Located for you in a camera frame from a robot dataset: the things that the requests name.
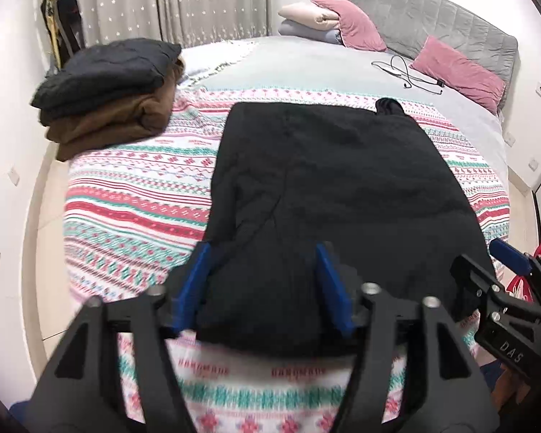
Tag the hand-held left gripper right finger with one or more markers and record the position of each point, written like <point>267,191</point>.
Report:
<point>334,291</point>

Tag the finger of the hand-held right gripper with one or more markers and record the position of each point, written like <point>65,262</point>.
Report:
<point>471,275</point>
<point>507,252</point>

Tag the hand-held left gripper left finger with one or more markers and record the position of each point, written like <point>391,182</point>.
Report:
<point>188,291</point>

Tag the black fleece garment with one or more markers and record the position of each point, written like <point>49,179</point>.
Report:
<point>342,180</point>

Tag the black quilted coat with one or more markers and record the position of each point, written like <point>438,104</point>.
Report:
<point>112,65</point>

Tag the person's blue trouser leg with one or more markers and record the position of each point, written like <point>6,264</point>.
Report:
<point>490,372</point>

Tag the patterned knit-print blanket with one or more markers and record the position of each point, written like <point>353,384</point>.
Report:
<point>135,198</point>

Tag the brown folded garment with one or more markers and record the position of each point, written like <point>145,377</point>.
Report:
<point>130,121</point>

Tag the pink velvet pillow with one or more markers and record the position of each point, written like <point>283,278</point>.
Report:
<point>354,22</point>
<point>460,72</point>

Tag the grey bed sheet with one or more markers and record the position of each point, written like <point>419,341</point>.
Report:
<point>306,65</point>

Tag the white fringed blanket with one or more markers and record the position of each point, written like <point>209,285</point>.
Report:
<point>221,56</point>

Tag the grey padded headboard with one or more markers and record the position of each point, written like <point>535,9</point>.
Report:
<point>433,13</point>

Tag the blue-grey folded quilt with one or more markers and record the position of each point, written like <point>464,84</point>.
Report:
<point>304,32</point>

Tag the beige folded quilt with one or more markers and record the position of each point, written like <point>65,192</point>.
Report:
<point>304,12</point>

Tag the grey star curtain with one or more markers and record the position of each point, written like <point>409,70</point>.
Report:
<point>212,2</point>
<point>117,4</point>

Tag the black hanging bag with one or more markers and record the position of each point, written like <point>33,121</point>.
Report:
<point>67,22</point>

